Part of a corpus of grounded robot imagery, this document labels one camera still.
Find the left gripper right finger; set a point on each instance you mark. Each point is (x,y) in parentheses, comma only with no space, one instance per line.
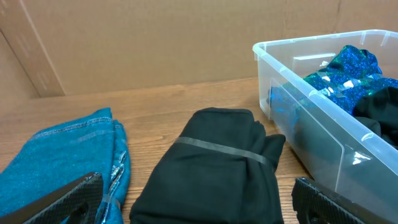
(316,204)

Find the clear plastic storage bin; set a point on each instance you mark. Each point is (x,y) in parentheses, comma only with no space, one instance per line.
(338,151)

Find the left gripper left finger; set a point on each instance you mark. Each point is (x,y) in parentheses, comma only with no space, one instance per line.
(76,202)

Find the cardboard backdrop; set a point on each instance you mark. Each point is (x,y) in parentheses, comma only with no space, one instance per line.
(62,48)

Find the black folded garment with tape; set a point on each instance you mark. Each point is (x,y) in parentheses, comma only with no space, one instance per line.
(221,169)

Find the blue sparkly garment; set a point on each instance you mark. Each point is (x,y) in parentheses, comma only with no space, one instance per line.
(351,75)

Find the folded blue jeans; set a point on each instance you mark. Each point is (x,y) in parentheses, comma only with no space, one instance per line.
(58,155)

